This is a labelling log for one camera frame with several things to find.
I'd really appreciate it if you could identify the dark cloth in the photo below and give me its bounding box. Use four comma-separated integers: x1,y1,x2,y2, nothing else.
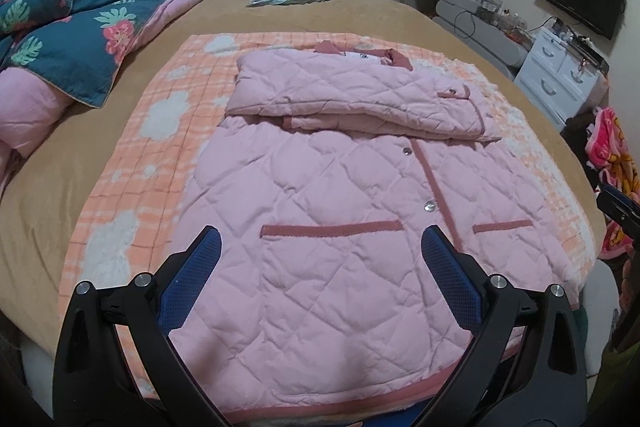
565,114,601,170

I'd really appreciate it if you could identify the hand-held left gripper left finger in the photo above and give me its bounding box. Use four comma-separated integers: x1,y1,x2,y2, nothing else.
52,226,236,427

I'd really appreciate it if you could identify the bed with tan sheet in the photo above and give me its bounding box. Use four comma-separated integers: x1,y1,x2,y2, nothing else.
0,0,608,358

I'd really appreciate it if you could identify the pink cartoon print blanket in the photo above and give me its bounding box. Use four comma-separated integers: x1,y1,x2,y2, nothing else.
586,107,640,260

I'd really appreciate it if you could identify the teal floral quilt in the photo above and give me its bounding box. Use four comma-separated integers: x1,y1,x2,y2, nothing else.
0,0,213,188

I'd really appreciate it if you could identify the pink quilted jacket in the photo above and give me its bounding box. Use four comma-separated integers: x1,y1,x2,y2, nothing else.
167,41,576,423

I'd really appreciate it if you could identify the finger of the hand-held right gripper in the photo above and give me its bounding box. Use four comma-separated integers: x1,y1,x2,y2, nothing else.
596,184,640,228

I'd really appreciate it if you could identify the grey desk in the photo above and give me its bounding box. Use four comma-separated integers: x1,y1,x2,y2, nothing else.
410,0,529,68

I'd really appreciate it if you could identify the white drawer cabinet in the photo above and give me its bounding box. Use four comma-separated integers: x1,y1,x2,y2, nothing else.
514,28,610,120

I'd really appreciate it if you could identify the orange checked blanket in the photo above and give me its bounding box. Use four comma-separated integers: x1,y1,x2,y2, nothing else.
59,32,598,427

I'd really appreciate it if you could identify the blue cloth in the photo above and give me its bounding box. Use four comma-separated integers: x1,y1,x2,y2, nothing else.
397,404,433,427

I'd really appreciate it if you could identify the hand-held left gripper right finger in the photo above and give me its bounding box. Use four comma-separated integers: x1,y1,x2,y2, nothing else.
400,226,587,427

